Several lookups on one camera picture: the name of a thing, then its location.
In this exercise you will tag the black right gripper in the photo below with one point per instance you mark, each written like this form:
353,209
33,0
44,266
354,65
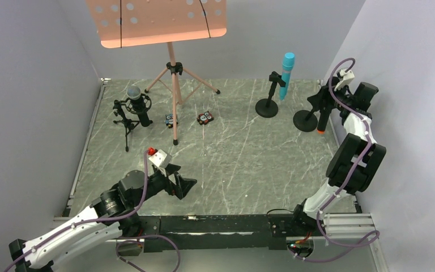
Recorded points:
326,100

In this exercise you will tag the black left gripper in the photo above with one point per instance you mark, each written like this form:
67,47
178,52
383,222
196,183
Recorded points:
172,180

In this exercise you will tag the black orange-tipped microphone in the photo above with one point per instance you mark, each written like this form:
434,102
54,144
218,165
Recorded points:
324,111

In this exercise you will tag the black round-base mic stand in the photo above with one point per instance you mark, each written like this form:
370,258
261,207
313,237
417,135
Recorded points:
307,120
267,108

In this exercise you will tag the blue microphone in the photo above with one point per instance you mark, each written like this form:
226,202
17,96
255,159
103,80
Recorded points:
288,63

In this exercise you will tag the black shock mount tripod stand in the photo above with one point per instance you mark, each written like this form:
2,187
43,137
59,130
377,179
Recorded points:
129,124

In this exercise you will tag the black silver-grille microphone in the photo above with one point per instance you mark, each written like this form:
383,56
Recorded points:
139,104

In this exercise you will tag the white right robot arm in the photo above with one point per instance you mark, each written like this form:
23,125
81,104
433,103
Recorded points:
358,157

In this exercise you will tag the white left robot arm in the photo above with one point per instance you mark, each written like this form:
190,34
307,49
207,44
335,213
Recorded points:
113,214

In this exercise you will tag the pink music stand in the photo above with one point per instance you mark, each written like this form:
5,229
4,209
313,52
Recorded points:
123,24

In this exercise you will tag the red owl number tile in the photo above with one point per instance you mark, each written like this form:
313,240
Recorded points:
205,118

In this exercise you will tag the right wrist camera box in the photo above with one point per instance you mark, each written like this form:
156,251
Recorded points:
345,76

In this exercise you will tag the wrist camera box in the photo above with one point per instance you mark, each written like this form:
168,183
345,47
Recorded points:
345,76
159,158

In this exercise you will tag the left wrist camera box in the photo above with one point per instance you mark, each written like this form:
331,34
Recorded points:
159,158

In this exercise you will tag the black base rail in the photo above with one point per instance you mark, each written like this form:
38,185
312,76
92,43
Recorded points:
273,231

